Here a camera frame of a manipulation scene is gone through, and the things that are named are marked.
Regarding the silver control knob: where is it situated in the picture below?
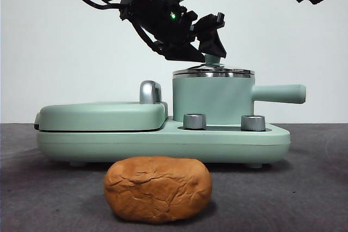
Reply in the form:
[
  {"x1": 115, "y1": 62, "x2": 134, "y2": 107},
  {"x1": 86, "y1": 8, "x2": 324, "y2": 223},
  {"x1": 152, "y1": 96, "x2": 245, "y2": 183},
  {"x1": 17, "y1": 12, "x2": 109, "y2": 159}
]
[
  {"x1": 183, "y1": 112, "x2": 207, "y2": 129},
  {"x1": 240, "y1": 114, "x2": 266, "y2": 131}
]

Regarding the green breakfast machine base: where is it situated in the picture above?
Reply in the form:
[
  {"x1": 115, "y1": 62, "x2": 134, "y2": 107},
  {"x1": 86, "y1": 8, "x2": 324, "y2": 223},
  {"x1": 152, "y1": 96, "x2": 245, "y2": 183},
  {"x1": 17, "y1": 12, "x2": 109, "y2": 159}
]
[{"x1": 36, "y1": 116, "x2": 291, "y2": 168}]

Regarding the glass lid with green knob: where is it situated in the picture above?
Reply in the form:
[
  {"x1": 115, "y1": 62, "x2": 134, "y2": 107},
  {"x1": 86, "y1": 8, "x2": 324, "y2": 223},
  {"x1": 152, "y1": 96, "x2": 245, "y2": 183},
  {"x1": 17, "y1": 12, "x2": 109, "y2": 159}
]
[{"x1": 172, "y1": 54, "x2": 256, "y2": 77}]

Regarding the green griddle cover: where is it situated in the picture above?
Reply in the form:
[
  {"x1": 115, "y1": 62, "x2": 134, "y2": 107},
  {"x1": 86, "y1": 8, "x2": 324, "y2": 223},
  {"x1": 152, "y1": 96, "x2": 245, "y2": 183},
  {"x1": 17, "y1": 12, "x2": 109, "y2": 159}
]
[{"x1": 34, "y1": 101, "x2": 169, "y2": 133}]

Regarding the chrome griddle handle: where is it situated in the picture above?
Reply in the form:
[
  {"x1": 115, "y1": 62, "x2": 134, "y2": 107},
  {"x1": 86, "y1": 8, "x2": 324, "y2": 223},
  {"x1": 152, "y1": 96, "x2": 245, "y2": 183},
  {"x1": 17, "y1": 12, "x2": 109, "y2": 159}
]
[{"x1": 139, "y1": 80, "x2": 164, "y2": 105}]

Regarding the green pot with handle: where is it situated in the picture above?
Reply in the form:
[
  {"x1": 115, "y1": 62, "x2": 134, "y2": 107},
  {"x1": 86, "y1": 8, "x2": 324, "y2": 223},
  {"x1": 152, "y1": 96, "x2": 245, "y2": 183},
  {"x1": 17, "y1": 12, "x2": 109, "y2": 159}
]
[{"x1": 172, "y1": 73, "x2": 307, "y2": 123}]

